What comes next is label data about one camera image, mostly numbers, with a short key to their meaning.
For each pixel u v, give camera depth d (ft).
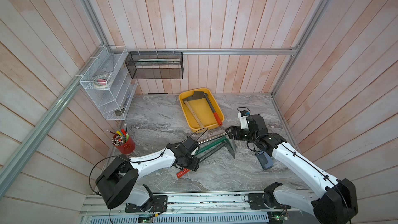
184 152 2.16
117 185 1.37
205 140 3.06
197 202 2.45
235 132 2.30
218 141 3.06
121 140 2.51
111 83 2.42
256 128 1.98
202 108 3.75
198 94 3.85
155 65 2.89
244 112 2.38
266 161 2.70
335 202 1.26
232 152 2.82
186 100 3.74
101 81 2.43
